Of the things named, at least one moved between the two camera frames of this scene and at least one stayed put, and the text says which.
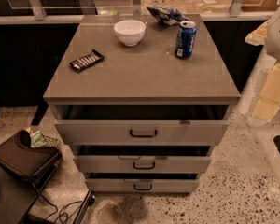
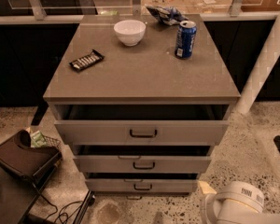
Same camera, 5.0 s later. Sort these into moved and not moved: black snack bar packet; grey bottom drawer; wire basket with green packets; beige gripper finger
Moved: beige gripper finger
Not moved: grey bottom drawer; black snack bar packet; wire basket with green packets
